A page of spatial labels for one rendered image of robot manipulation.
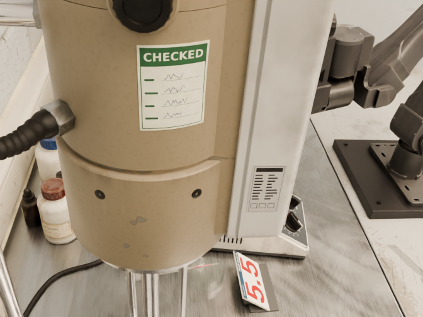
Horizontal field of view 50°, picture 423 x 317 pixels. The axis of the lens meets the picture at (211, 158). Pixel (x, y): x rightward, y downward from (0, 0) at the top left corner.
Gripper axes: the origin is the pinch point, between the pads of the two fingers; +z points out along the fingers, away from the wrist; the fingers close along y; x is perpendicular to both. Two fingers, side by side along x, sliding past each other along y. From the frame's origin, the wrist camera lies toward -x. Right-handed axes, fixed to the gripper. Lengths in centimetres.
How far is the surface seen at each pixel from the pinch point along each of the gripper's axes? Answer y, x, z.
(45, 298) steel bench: 4.2, 23.3, 32.7
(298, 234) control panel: 9.4, 21.0, -8.6
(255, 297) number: 16.8, 22.3, 3.3
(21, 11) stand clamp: 28.8, -28.8, 26.7
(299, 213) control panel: 4.6, 21.7, -12.1
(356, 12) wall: -114, 41, -122
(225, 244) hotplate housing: 5.8, 22.0, 3.4
